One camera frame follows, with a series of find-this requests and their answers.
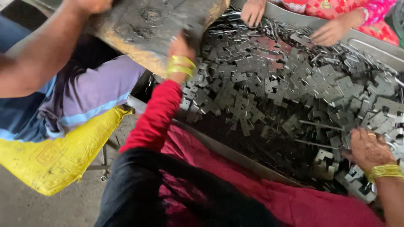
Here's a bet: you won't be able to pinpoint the person's left hand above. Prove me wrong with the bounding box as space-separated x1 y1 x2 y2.
168 30 197 62

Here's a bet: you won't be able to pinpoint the person's right hand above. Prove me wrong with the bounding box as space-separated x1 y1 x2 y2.
342 127 397 173

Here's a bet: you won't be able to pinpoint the gold bangles on left wrist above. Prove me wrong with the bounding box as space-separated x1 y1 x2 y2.
165 55 197 78

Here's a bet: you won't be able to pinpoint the gold bangles on wrist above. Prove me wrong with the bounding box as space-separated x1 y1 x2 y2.
165 55 197 78
364 164 404 183

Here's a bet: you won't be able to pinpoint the heap of grey metal plates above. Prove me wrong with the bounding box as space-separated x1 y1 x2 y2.
148 30 404 204

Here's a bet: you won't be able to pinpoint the black scarf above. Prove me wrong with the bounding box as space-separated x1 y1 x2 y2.
94 147 284 227

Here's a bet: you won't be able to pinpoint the long thin metal rod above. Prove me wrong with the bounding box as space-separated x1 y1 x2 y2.
298 119 346 132
293 139 349 150

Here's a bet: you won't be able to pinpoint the yellow woven sack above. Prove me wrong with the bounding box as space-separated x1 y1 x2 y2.
0 106 134 197

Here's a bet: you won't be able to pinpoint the dark pink garment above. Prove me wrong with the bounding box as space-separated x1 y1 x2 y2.
158 124 387 227

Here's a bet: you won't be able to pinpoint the grey metal tray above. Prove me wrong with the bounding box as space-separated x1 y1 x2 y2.
126 0 404 190

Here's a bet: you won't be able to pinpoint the gold bangles on right wrist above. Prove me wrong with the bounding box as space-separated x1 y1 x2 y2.
364 164 404 183

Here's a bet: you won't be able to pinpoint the metal stool frame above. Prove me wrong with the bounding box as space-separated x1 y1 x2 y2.
86 143 110 183

